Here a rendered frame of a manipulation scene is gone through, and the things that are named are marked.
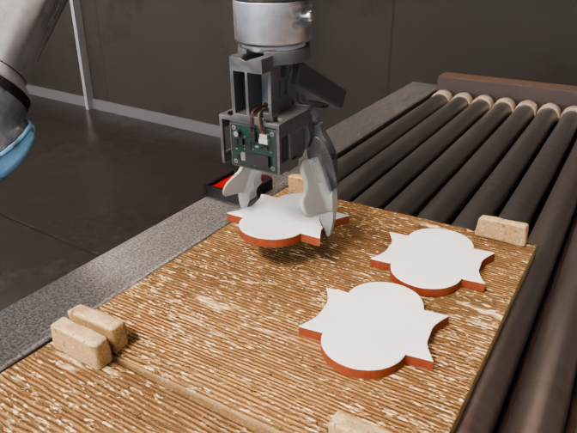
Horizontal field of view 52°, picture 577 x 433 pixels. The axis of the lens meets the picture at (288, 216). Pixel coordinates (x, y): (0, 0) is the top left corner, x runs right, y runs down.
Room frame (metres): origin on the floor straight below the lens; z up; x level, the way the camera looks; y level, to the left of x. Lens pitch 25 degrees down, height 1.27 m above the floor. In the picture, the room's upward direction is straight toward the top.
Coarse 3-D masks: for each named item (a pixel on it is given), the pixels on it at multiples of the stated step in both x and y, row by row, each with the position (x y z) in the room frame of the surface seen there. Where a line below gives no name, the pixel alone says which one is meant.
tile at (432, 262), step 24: (408, 240) 0.61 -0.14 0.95; (432, 240) 0.61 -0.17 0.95; (456, 240) 0.61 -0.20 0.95; (384, 264) 0.57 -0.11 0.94; (408, 264) 0.56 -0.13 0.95; (432, 264) 0.56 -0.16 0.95; (456, 264) 0.56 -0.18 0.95; (480, 264) 0.56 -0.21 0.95; (432, 288) 0.51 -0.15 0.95; (456, 288) 0.52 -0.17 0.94; (480, 288) 0.52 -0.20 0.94
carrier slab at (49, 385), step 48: (0, 384) 0.38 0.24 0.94; (48, 384) 0.38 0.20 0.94; (96, 384) 0.38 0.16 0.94; (144, 384) 0.38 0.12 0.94; (0, 432) 0.33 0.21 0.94; (48, 432) 0.33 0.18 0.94; (96, 432) 0.33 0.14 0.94; (144, 432) 0.33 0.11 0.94; (192, 432) 0.33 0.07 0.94; (240, 432) 0.33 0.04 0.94
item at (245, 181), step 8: (240, 168) 0.61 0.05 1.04; (248, 168) 0.63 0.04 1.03; (240, 176) 0.62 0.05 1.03; (248, 176) 0.63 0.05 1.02; (256, 176) 0.63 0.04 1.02; (232, 184) 0.61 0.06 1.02; (240, 184) 0.63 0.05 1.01; (248, 184) 0.64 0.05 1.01; (256, 184) 0.64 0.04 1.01; (224, 192) 0.60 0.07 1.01; (232, 192) 0.62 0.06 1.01; (240, 192) 0.64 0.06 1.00; (248, 192) 0.64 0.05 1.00; (256, 192) 0.65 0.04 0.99; (240, 200) 0.64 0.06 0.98; (248, 200) 0.64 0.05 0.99
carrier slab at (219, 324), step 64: (192, 256) 0.60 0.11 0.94; (256, 256) 0.60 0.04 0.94; (320, 256) 0.60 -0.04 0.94; (512, 256) 0.60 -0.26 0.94; (128, 320) 0.47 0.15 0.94; (192, 320) 0.47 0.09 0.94; (256, 320) 0.47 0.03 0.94; (448, 320) 0.47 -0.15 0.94; (192, 384) 0.38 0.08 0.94; (256, 384) 0.38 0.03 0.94; (320, 384) 0.38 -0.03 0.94; (384, 384) 0.38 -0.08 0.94; (448, 384) 0.38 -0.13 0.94
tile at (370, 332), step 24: (360, 288) 0.51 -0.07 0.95; (384, 288) 0.51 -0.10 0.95; (408, 288) 0.51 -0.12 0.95; (336, 312) 0.47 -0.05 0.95; (360, 312) 0.47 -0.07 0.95; (384, 312) 0.47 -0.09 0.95; (408, 312) 0.47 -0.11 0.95; (432, 312) 0.47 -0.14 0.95; (312, 336) 0.44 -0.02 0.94; (336, 336) 0.43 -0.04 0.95; (360, 336) 0.43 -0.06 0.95; (384, 336) 0.43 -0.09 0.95; (408, 336) 0.43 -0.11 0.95; (336, 360) 0.40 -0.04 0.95; (360, 360) 0.40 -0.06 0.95; (384, 360) 0.40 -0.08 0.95; (408, 360) 0.41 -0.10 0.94; (432, 360) 0.40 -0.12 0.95
